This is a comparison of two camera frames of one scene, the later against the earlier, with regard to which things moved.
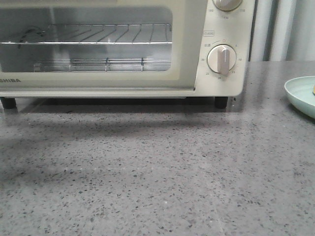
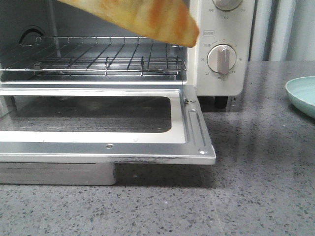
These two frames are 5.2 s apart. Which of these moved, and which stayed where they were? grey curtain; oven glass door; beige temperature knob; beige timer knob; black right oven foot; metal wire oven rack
Moved: oven glass door; metal wire oven rack
Stayed: black right oven foot; grey curtain; beige timer knob; beige temperature knob
